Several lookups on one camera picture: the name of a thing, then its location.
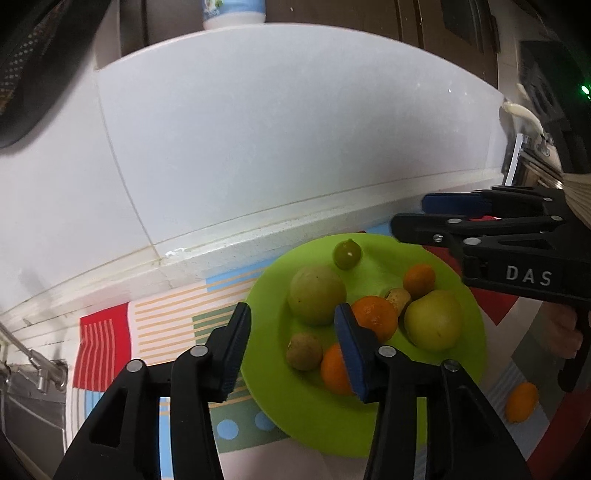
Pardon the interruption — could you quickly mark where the dark brown window frame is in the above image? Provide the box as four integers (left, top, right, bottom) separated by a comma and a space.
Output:
119, 0, 502, 88

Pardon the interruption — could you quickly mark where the person's right hand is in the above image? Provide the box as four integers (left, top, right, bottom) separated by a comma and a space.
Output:
539, 302, 583, 359

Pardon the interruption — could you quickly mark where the small orange tangerine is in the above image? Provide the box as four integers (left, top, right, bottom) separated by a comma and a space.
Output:
403, 264, 436, 299

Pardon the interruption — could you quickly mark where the large orange tangerine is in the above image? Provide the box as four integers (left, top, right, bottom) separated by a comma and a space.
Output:
351, 296, 399, 343

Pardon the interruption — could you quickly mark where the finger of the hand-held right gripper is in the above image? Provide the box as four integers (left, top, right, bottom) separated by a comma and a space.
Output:
391, 213, 568, 259
421, 186, 568, 217

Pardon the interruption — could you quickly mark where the thin gooseneck faucet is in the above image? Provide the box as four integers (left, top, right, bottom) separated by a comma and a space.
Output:
0, 319, 68, 394

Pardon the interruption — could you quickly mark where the white handled knife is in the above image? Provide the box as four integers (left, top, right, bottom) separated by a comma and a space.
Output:
501, 102, 546, 136

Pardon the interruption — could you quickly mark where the small green lime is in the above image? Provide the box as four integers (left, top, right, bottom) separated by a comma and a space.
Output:
333, 238, 362, 270

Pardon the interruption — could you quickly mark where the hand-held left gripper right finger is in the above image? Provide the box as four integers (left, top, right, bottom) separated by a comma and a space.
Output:
335, 303, 532, 480

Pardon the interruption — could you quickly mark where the colourful patterned tablecloth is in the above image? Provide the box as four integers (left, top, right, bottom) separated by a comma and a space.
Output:
69, 222, 571, 480

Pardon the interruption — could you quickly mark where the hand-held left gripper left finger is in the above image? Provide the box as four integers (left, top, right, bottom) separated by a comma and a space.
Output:
53, 302, 252, 480

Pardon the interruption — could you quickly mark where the black frying pan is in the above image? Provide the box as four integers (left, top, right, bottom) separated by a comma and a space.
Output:
0, 0, 112, 149

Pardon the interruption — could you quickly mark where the green plate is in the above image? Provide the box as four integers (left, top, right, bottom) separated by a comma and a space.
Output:
239, 233, 486, 459

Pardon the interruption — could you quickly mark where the white pump bottle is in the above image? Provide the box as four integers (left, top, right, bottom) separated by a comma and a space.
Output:
201, 0, 267, 31

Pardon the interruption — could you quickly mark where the steel kitchen sink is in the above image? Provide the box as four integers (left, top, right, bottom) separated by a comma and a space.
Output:
0, 364, 66, 467

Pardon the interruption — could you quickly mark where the steel dish rack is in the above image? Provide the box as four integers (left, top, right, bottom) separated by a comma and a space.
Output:
502, 133, 565, 186

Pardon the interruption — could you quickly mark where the green apple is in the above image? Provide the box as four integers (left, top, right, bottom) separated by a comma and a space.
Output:
404, 290, 463, 352
287, 266, 347, 326

